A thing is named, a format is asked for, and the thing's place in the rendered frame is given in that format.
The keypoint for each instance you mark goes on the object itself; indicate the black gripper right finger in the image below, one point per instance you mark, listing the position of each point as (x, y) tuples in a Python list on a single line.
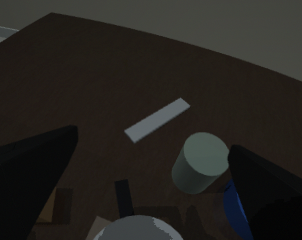
[(271, 196)]

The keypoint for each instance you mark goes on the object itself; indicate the grey flat bar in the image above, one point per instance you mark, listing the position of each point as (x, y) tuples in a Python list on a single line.
[(156, 120)]

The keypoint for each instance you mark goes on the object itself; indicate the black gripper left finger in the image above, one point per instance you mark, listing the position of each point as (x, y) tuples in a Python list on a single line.
[(29, 171)]

